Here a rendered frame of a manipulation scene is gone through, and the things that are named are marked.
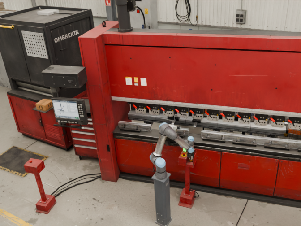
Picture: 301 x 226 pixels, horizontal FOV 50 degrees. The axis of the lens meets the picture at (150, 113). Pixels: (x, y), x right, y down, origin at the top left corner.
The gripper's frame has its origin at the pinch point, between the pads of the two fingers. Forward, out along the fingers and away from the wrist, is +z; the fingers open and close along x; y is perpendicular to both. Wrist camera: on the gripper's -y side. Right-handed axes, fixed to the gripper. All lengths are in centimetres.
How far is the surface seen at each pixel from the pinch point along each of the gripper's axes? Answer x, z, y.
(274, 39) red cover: -83, -151, 51
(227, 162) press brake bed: -44, 15, 24
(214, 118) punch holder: -22, -44, 38
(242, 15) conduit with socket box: 4, -50, 454
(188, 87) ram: 12, -85, 39
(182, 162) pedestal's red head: 9.6, 2.9, -6.1
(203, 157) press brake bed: -11.8, 12.3, 22.0
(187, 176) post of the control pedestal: 4.5, 29.7, -3.1
